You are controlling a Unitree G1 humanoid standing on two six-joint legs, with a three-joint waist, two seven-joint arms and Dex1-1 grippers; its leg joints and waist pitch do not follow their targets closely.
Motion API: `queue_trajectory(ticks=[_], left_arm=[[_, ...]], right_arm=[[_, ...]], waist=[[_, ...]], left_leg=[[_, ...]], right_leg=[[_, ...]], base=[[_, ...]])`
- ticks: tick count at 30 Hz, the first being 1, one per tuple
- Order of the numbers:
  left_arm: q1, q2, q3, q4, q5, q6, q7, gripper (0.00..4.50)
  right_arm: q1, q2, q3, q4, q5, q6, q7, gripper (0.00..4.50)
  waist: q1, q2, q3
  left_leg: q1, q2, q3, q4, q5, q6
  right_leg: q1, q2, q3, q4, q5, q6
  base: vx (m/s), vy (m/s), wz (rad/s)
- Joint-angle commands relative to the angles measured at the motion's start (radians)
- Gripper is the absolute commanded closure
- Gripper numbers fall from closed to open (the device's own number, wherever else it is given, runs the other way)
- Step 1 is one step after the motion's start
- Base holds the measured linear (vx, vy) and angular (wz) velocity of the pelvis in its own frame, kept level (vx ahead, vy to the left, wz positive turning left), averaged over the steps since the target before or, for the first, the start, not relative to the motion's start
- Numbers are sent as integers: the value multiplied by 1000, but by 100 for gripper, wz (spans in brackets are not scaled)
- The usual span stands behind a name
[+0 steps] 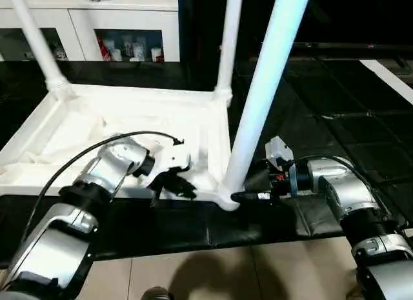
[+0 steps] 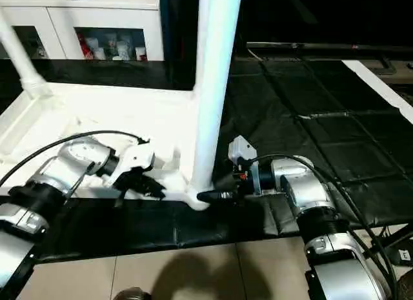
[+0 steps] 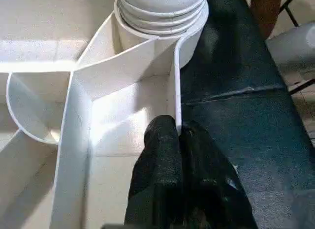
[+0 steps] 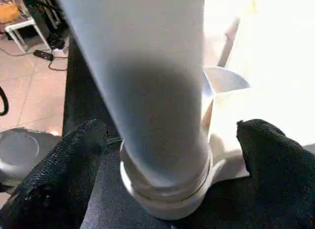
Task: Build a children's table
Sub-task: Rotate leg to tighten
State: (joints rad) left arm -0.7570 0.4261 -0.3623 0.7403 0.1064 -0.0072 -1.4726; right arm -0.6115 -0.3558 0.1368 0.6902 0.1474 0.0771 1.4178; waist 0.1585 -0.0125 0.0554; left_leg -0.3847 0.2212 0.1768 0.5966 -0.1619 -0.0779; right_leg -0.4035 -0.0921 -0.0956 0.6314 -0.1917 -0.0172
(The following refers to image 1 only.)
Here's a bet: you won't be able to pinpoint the white cabinet glass doors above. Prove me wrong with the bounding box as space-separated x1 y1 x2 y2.
0 0 180 63

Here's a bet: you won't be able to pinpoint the black mat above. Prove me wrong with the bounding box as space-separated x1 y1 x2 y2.
0 59 413 262

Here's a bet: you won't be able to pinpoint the silver metal rail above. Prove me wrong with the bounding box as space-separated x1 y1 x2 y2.
290 41 413 51

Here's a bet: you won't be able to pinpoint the black box gold label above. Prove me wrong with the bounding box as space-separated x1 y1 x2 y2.
179 0 268 91

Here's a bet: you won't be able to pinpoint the white flat board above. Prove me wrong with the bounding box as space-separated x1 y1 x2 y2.
359 59 413 106

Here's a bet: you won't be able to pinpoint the black left camera cable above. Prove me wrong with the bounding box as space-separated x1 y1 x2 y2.
24 130 185 233

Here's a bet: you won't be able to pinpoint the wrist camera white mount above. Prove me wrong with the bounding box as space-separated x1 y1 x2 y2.
264 135 299 198
146 141 193 190

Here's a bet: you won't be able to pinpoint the dark rounded foot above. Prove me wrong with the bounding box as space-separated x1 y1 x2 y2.
141 286 172 300

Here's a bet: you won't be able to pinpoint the white plastic table leg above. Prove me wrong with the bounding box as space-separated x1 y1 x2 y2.
214 0 245 103
5 0 76 101
222 0 313 203

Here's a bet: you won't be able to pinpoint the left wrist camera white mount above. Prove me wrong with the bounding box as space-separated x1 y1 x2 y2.
146 141 193 190

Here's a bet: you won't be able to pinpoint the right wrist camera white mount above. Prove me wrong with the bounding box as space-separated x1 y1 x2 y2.
264 135 299 198

